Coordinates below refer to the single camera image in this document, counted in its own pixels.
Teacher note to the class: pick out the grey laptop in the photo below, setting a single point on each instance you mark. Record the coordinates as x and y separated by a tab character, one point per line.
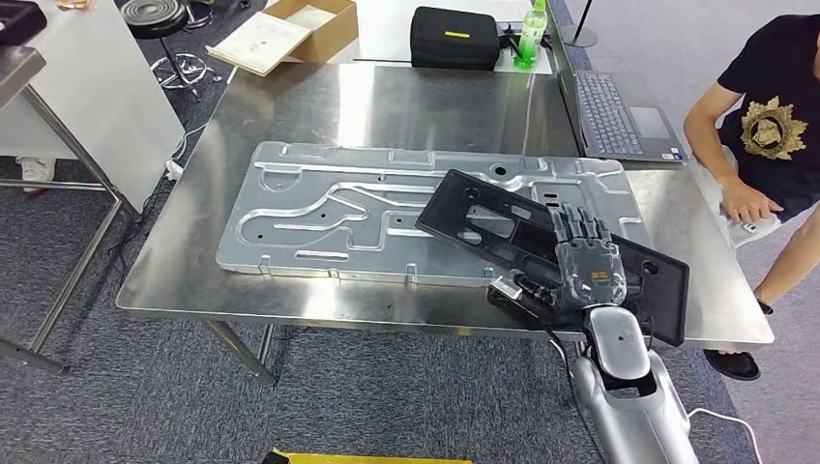
615	121

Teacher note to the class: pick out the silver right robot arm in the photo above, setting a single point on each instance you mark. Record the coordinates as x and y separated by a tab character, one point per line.
628	397

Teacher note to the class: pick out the white power adapter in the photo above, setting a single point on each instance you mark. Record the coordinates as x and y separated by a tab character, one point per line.
174	170

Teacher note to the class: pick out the stamped sheet metal plate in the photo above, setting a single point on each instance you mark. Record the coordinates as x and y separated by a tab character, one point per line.
307	218

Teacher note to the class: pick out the black foam tray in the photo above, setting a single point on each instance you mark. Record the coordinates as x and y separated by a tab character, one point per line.
19	19

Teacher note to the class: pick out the black carrying case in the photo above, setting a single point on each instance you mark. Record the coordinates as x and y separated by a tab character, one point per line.
455	38

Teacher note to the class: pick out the white desk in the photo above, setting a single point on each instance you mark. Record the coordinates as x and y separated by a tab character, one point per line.
96	96

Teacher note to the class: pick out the green plastic bottle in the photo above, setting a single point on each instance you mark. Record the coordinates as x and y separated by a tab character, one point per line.
532	35

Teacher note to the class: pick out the black plastic panel part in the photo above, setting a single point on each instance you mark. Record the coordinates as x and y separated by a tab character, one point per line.
474	224

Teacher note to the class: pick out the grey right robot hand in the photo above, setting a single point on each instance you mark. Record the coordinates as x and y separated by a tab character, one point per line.
589	275

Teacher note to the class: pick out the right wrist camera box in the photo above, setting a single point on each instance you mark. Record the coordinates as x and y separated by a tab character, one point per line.
512	307

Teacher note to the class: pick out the person's right hand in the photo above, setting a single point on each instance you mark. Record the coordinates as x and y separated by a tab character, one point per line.
749	205

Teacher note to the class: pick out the grey sign stand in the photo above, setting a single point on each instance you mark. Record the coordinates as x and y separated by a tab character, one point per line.
580	37

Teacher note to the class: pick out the white foam board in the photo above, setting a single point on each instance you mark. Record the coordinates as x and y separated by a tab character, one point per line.
263	41

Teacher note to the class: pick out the cardboard box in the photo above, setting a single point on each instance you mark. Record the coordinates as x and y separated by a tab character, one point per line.
333	32

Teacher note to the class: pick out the person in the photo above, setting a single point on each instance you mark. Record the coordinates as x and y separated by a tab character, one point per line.
37	171
781	70

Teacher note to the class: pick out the black stool with chrome base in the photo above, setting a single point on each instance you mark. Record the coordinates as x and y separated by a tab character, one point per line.
154	13

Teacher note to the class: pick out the stainless steel workbench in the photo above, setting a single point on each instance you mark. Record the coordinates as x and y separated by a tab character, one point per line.
384	102

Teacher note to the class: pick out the stainless steel side table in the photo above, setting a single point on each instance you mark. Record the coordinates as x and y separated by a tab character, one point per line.
16	67

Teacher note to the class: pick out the person's right forearm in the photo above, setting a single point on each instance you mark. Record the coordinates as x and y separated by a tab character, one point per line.
708	160

